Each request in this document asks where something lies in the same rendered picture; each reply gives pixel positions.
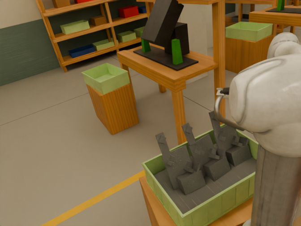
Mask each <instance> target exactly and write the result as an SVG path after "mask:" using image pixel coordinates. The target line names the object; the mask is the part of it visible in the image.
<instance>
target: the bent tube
mask: <svg viewBox="0 0 301 226"><path fill-rule="evenodd" d="M217 90H223V88H217ZM222 99H223V96H217V98H216V100H215V104H214V113H215V116H216V118H217V119H218V120H219V121H220V122H221V123H223V124H226V125H228V126H231V127H234V128H236V129H239V130H241V131H244V130H245V129H243V128H241V127H240V126H239V125H237V123H236V122H233V121H230V120H228V119H226V118H224V117H223V116H222V115H221V113H220V109H219V108H220V104H221V101H222Z"/></svg>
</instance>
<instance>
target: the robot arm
mask: <svg viewBox="0 0 301 226"><path fill-rule="evenodd" d="M216 95H217V96H223V98H226V99H229V108H230V113H231V116H232V118H233V119H234V120H235V122H236V123H237V125H239V126H240V127H241V128H243V129H245V130H247V131H249V132H252V133H253V135H254V137H255V139H256V140H257V141H258V153H257V163H256V171H255V181H254V197H253V206H252V215H251V218H250V219H249V220H247V221H246V222H245V223H244V224H243V226H293V222H294V218H295V215H296V212H297V207H298V204H299V200H300V197H301V45H299V40H298V38H297V37H296V35H294V34H293V33H289V32H284V33H280V34H278V35H277V36H275V37H274V38H273V40H272V42H271V44H270V46H269V49H268V53H267V59H266V60H263V61H261V62H258V63H256V64H254V65H252V66H250V67H248V68H246V69H244V70H242V71H241V72H239V73H238V74H237V76H236V77H234V78H233V80H232V82H231V84H230V87H226V88H223V90H218V91H217V93H216Z"/></svg>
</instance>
